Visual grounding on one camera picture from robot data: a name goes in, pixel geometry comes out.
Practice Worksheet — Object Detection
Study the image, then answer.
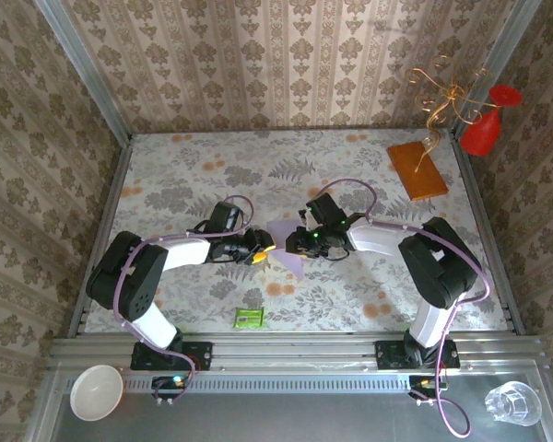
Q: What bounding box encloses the green snack packet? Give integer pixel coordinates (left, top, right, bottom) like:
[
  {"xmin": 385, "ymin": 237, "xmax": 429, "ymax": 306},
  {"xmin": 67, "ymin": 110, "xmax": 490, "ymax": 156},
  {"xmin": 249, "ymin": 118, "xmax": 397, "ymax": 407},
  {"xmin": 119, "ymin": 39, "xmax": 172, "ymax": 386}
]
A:
[{"xmin": 233, "ymin": 308, "xmax": 265, "ymax": 330}]

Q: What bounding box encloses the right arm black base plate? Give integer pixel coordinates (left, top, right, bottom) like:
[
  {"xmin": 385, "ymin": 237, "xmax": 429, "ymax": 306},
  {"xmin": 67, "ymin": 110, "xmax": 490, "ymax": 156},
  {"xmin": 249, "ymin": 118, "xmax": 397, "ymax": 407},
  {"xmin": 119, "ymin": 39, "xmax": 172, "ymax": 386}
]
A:
[{"xmin": 375, "ymin": 339, "xmax": 461, "ymax": 370}]

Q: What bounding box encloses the aluminium front rail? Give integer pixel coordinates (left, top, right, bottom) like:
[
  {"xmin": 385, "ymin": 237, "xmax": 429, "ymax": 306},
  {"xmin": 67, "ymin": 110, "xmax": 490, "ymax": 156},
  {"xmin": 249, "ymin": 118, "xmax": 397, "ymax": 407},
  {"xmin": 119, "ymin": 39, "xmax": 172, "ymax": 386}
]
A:
[{"xmin": 45, "ymin": 331, "xmax": 547, "ymax": 372}]

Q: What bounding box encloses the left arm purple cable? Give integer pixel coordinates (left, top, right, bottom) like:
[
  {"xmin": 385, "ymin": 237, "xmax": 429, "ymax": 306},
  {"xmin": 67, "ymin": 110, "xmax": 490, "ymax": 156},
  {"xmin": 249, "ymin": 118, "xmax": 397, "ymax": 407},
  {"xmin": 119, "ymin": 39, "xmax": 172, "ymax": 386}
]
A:
[{"xmin": 112, "ymin": 195, "xmax": 255, "ymax": 401}]

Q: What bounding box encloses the clear glass tumbler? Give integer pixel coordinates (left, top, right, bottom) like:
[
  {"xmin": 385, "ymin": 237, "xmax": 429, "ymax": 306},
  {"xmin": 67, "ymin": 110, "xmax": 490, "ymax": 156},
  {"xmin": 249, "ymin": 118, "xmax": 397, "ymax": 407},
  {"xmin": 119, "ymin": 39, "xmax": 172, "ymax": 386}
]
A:
[{"xmin": 484, "ymin": 380, "xmax": 543, "ymax": 428}]

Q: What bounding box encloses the aluminium frame post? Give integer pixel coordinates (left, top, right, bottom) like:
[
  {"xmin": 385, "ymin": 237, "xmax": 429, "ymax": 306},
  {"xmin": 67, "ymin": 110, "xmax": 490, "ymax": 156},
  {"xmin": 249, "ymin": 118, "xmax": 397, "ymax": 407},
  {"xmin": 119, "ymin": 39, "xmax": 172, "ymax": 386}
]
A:
[
  {"xmin": 451, "ymin": 0, "xmax": 543, "ymax": 135},
  {"xmin": 34, "ymin": 0, "xmax": 134, "ymax": 144}
]

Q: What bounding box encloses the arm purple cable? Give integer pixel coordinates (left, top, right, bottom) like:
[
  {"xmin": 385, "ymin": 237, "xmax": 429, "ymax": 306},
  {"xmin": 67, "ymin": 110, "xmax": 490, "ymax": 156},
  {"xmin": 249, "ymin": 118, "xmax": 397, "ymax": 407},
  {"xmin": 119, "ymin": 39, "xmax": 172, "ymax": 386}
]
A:
[
  {"xmin": 320, "ymin": 177, "xmax": 493, "ymax": 437},
  {"xmin": 112, "ymin": 195, "xmax": 255, "ymax": 401}
]

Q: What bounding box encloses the slotted cable duct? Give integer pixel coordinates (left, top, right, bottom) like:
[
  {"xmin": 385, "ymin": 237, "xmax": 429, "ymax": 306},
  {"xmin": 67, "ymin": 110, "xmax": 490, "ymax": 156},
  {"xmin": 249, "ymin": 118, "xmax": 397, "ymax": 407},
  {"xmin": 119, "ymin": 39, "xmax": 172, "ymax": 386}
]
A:
[{"xmin": 119, "ymin": 373, "xmax": 414, "ymax": 394}]

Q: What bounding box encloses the lavender cloth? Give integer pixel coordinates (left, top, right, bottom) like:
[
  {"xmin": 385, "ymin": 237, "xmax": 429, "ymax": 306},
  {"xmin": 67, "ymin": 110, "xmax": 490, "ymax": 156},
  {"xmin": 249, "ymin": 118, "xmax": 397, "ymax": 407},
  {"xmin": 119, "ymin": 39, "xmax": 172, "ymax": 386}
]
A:
[{"xmin": 265, "ymin": 219, "xmax": 307, "ymax": 281}]

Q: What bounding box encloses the aluminium side rail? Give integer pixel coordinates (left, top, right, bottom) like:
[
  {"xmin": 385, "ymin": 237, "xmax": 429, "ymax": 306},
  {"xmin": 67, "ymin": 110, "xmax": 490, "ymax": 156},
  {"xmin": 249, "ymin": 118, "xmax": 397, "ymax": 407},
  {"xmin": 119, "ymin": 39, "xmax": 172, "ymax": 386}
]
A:
[
  {"xmin": 450, "ymin": 131, "xmax": 527, "ymax": 336},
  {"xmin": 68, "ymin": 136, "xmax": 134, "ymax": 336}
]

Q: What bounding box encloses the floral table cloth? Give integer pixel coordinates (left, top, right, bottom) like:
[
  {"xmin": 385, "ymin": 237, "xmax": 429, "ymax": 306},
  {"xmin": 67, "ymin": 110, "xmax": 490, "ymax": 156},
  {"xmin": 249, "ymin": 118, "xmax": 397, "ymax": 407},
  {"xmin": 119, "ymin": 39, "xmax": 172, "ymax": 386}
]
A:
[{"xmin": 82, "ymin": 130, "xmax": 511, "ymax": 333}]

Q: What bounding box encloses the brown wooden board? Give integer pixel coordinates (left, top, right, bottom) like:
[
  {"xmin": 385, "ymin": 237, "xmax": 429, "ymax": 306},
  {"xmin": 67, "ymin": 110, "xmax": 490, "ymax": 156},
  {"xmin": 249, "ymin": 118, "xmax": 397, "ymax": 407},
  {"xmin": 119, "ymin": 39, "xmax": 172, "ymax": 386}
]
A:
[{"xmin": 386, "ymin": 141, "xmax": 450, "ymax": 202}]

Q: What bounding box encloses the white bowl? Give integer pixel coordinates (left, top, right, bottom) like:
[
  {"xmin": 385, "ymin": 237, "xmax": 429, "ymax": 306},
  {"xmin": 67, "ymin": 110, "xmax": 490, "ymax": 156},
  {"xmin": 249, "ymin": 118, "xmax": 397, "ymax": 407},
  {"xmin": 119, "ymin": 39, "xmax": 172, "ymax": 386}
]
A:
[{"xmin": 69, "ymin": 365, "xmax": 124, "ymax": 422}]

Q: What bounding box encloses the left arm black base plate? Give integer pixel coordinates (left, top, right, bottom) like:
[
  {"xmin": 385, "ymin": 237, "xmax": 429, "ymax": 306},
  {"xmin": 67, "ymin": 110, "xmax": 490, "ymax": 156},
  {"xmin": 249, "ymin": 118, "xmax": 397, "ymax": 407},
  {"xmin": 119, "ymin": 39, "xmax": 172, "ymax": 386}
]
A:
[{"xmin": 130, "ymin": 340, "xmax": 213, "ymax": 372}]

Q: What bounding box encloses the red wine glass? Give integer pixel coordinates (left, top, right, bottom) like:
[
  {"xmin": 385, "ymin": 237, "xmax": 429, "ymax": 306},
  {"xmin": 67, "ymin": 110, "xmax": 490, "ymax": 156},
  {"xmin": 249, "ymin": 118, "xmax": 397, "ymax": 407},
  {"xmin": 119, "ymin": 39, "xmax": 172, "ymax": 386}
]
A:
[{"xmin": 459, "ymin": 84, "xmax": 524, "ymax": 157}]

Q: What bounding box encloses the gold wire ornament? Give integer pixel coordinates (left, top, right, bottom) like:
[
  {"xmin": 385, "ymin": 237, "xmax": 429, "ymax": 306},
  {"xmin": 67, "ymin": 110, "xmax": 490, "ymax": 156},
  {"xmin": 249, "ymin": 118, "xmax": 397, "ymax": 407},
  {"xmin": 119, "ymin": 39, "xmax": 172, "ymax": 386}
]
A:
[{"xmin": 404, "ymin": 54, "xmax": 492, "ymax": 174}]

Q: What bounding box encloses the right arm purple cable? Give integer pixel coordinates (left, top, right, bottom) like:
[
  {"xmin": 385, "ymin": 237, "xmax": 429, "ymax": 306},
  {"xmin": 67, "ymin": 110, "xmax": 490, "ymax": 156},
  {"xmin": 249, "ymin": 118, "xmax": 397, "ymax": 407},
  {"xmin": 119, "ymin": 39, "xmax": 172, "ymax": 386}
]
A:
[{"xmin": 320, "ymin": 177, "xmax": 493, "ymax": 437}]

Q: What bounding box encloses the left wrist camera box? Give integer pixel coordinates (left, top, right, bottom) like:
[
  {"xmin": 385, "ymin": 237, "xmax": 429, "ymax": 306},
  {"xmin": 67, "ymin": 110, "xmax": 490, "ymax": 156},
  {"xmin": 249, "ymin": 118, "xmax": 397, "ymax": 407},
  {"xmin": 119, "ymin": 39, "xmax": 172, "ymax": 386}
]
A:
[{"xmin": 209, "ymin": 201, "xmax": 243, "ymax": 234}]

